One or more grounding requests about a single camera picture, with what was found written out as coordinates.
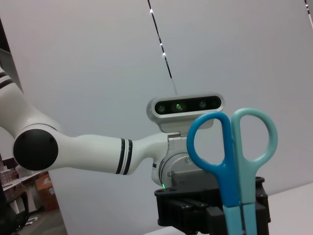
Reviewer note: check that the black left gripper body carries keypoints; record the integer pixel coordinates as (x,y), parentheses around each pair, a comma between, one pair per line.
(185,193)

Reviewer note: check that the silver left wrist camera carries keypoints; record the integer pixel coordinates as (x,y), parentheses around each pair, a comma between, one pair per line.
(185,107)

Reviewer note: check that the blue capped scissors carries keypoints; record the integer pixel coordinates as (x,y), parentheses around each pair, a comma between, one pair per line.
(230,176)

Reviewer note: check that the brown cardboard box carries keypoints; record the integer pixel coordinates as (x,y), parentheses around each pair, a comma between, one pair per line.
(46,191)

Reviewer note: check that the black office chair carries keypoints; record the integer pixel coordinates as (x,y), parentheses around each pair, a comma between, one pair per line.
(12,215)

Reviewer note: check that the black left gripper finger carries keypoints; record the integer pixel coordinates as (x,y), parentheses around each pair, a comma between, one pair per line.
(262,215)
(195,218)

